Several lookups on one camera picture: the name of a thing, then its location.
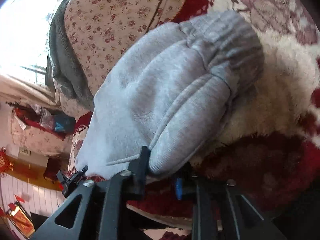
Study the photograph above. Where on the beige curtain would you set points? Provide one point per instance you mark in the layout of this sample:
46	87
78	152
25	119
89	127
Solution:
16	90

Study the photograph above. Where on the blue plastic bag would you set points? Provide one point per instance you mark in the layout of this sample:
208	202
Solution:
64	123

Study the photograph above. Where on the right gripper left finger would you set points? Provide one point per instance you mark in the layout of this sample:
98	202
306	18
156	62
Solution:
98	210

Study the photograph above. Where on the red chinese knot decoration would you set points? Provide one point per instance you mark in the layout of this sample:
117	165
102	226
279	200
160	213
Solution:
5	164

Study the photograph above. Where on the grey fleece jacket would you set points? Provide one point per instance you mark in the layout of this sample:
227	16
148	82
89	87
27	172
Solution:
66	69

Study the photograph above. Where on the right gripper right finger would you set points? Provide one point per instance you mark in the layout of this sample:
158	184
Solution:
220	210

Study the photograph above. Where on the clear plastic bag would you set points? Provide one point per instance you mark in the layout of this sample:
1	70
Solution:
43	117

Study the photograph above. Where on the red cream floral bedspread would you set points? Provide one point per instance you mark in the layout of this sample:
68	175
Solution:
270	143

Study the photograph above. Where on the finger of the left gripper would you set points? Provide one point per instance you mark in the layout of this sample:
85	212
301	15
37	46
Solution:
70	184

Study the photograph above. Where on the light grey sweatpants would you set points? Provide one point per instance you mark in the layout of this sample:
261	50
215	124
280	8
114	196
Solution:
172	91

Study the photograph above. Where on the window with dark frame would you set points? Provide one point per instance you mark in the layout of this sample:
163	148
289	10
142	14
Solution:
25	28

